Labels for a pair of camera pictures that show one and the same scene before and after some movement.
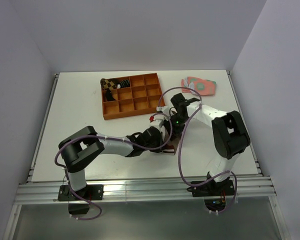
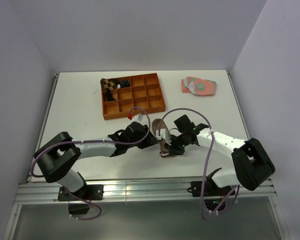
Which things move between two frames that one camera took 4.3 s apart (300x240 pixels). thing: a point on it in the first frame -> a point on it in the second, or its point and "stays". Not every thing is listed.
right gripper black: x=176 y=132 -> x=173 y=149
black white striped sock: x=124 y=83 stays
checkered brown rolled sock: x=109 y=85 stays
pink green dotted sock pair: x=204 y=87 stays
